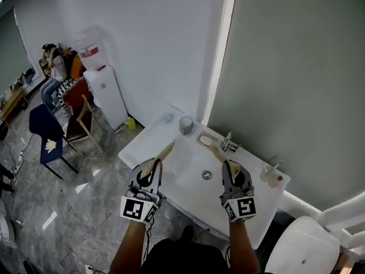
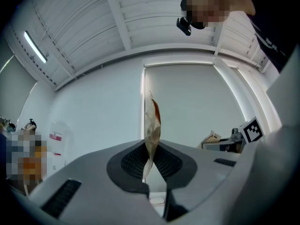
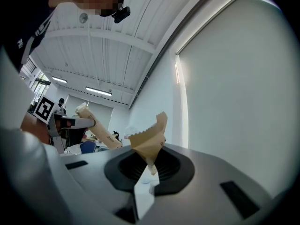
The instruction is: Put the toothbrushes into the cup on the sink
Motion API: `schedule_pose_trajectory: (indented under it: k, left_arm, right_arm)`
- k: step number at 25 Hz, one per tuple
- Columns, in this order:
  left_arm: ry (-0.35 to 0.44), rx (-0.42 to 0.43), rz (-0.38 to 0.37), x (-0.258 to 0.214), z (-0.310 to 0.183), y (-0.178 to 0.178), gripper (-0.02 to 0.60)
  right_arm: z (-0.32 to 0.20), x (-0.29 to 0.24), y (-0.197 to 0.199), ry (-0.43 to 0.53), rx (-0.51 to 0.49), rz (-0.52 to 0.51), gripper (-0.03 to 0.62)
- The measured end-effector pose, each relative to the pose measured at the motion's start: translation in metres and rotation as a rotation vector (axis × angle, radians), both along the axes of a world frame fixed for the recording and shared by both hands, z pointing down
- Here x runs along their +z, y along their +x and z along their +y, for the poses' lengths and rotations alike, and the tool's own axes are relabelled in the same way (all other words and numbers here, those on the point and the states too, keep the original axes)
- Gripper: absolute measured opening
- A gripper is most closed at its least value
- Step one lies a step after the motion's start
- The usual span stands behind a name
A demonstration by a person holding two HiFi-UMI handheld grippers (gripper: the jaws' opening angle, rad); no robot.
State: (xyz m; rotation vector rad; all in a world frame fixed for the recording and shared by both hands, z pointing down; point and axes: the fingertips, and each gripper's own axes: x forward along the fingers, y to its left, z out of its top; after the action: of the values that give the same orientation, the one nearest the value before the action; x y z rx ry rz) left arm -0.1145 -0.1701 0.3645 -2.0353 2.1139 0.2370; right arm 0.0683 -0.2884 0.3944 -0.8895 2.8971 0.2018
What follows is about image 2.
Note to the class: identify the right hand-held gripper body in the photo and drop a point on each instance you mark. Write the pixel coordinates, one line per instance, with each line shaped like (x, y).
(252, 131)

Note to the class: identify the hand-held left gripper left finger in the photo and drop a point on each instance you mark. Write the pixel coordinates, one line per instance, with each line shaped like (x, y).
(93, 184)

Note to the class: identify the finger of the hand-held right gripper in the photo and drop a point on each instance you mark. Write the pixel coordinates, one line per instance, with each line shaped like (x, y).
(225, 146)

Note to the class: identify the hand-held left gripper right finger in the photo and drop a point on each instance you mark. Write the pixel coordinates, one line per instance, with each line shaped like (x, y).
(201, 172)

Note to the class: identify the white orange snack packet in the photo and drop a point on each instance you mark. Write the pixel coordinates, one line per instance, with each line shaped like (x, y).
(152, 135)

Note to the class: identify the clear container red label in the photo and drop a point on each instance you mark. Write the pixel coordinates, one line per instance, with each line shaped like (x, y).
(59, 144)

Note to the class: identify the grey roller blind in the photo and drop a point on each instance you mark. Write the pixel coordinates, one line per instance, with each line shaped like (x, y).
(192, 102)

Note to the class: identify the person's dark shirt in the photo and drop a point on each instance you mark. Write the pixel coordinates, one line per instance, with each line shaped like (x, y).
(274, 39)

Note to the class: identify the person's head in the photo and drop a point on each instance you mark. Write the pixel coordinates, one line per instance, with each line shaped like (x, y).
(218, 1)

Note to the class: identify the long ceiling light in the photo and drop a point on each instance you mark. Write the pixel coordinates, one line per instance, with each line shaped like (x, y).
(35, 47)

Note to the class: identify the black head-mounted camera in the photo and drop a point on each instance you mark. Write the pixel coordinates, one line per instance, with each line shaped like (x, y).
(184, 26)

